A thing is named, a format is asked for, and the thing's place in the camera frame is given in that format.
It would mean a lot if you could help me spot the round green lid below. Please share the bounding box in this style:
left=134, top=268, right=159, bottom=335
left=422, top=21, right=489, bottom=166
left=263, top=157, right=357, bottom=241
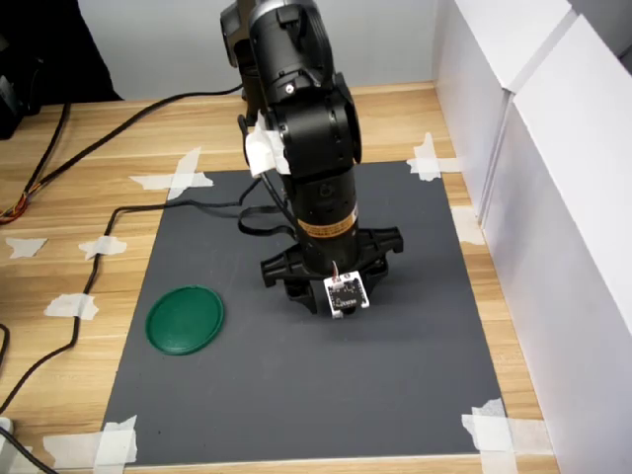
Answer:
left=144, top=284, right=226, bottom=356

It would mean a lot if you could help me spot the white tape piece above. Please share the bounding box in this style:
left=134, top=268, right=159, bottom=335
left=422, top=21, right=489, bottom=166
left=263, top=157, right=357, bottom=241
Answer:
left=406, top=131, right=463, bottom=183
left=450, top=206, right=488, bottom=247
left=460, top=397, right=555, bottom=474
left=128, top=146, right=215, bottom=201
left=78, top=235, right=128, bottom=262
left=41, top=414, right=139, bottom=470
left=5, top=236, right=49, bottom=261
left=44, top=292, right=100, bottom=322

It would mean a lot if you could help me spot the dark grey mat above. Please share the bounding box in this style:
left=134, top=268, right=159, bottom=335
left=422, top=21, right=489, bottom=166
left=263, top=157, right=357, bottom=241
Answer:
left=101, top=160, right=509, bottom=468

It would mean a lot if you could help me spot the white tape wad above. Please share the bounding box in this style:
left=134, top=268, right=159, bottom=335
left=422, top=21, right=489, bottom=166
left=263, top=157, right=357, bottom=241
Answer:
left=244, top=111, right=293, bottom=178

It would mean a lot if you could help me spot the white partition panel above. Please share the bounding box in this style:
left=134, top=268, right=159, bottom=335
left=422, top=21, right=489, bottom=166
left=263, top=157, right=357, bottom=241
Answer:
left=481, top=13, right=632, bottom=474
left=431, top=0, right=578, bottom=233

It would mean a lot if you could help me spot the black box device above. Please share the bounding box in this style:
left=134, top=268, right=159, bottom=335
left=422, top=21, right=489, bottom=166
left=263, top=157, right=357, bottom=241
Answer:
left=0, top=73, right=26, bottom=141

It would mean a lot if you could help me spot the white camera box with board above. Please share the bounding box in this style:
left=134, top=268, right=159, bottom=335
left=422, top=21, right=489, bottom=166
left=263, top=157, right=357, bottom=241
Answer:
left=322, top=270, right=371, bottom=322

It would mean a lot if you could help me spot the long black camera cable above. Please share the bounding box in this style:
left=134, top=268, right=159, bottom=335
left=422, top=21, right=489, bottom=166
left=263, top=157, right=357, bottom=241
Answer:
left=0, top=113, right=303, bottom=416

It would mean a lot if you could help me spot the thick black cable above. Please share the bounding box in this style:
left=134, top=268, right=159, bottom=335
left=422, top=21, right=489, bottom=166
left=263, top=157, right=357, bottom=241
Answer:
left=22, top=82, right=246, bottom=203

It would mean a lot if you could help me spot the thin black cable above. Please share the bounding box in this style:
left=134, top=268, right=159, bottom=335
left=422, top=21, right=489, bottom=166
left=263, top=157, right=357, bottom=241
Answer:
left=28, top=102, right=72, bottom=198

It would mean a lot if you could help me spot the coloured wire bundle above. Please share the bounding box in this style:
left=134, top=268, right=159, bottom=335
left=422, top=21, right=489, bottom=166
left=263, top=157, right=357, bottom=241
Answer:
left=0, top=190, right=35, bottom=226

